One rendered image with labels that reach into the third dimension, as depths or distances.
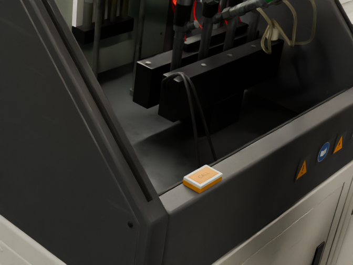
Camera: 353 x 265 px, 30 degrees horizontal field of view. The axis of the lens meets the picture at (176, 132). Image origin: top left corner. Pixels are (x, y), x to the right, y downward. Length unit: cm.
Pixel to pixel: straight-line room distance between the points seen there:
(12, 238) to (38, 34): 36
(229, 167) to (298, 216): 32
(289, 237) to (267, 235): 11
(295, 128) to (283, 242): 24
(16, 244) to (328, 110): 57
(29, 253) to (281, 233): 45
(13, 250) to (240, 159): 39
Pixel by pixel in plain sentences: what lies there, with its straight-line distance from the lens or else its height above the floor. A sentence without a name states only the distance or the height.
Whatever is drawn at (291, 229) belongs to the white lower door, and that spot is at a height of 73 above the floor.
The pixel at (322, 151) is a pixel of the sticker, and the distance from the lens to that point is 120.
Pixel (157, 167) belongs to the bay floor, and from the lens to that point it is 115.
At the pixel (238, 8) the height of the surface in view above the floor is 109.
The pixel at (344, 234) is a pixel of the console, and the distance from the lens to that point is 159.
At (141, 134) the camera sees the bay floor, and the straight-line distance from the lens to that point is 125.
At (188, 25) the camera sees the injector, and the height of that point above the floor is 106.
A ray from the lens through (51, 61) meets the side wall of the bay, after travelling 86.
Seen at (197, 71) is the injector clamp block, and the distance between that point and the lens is 117.
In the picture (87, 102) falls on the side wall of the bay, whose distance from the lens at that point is 83.
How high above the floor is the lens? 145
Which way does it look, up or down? 29 degrees down
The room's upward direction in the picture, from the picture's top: 8 degrees clockwise
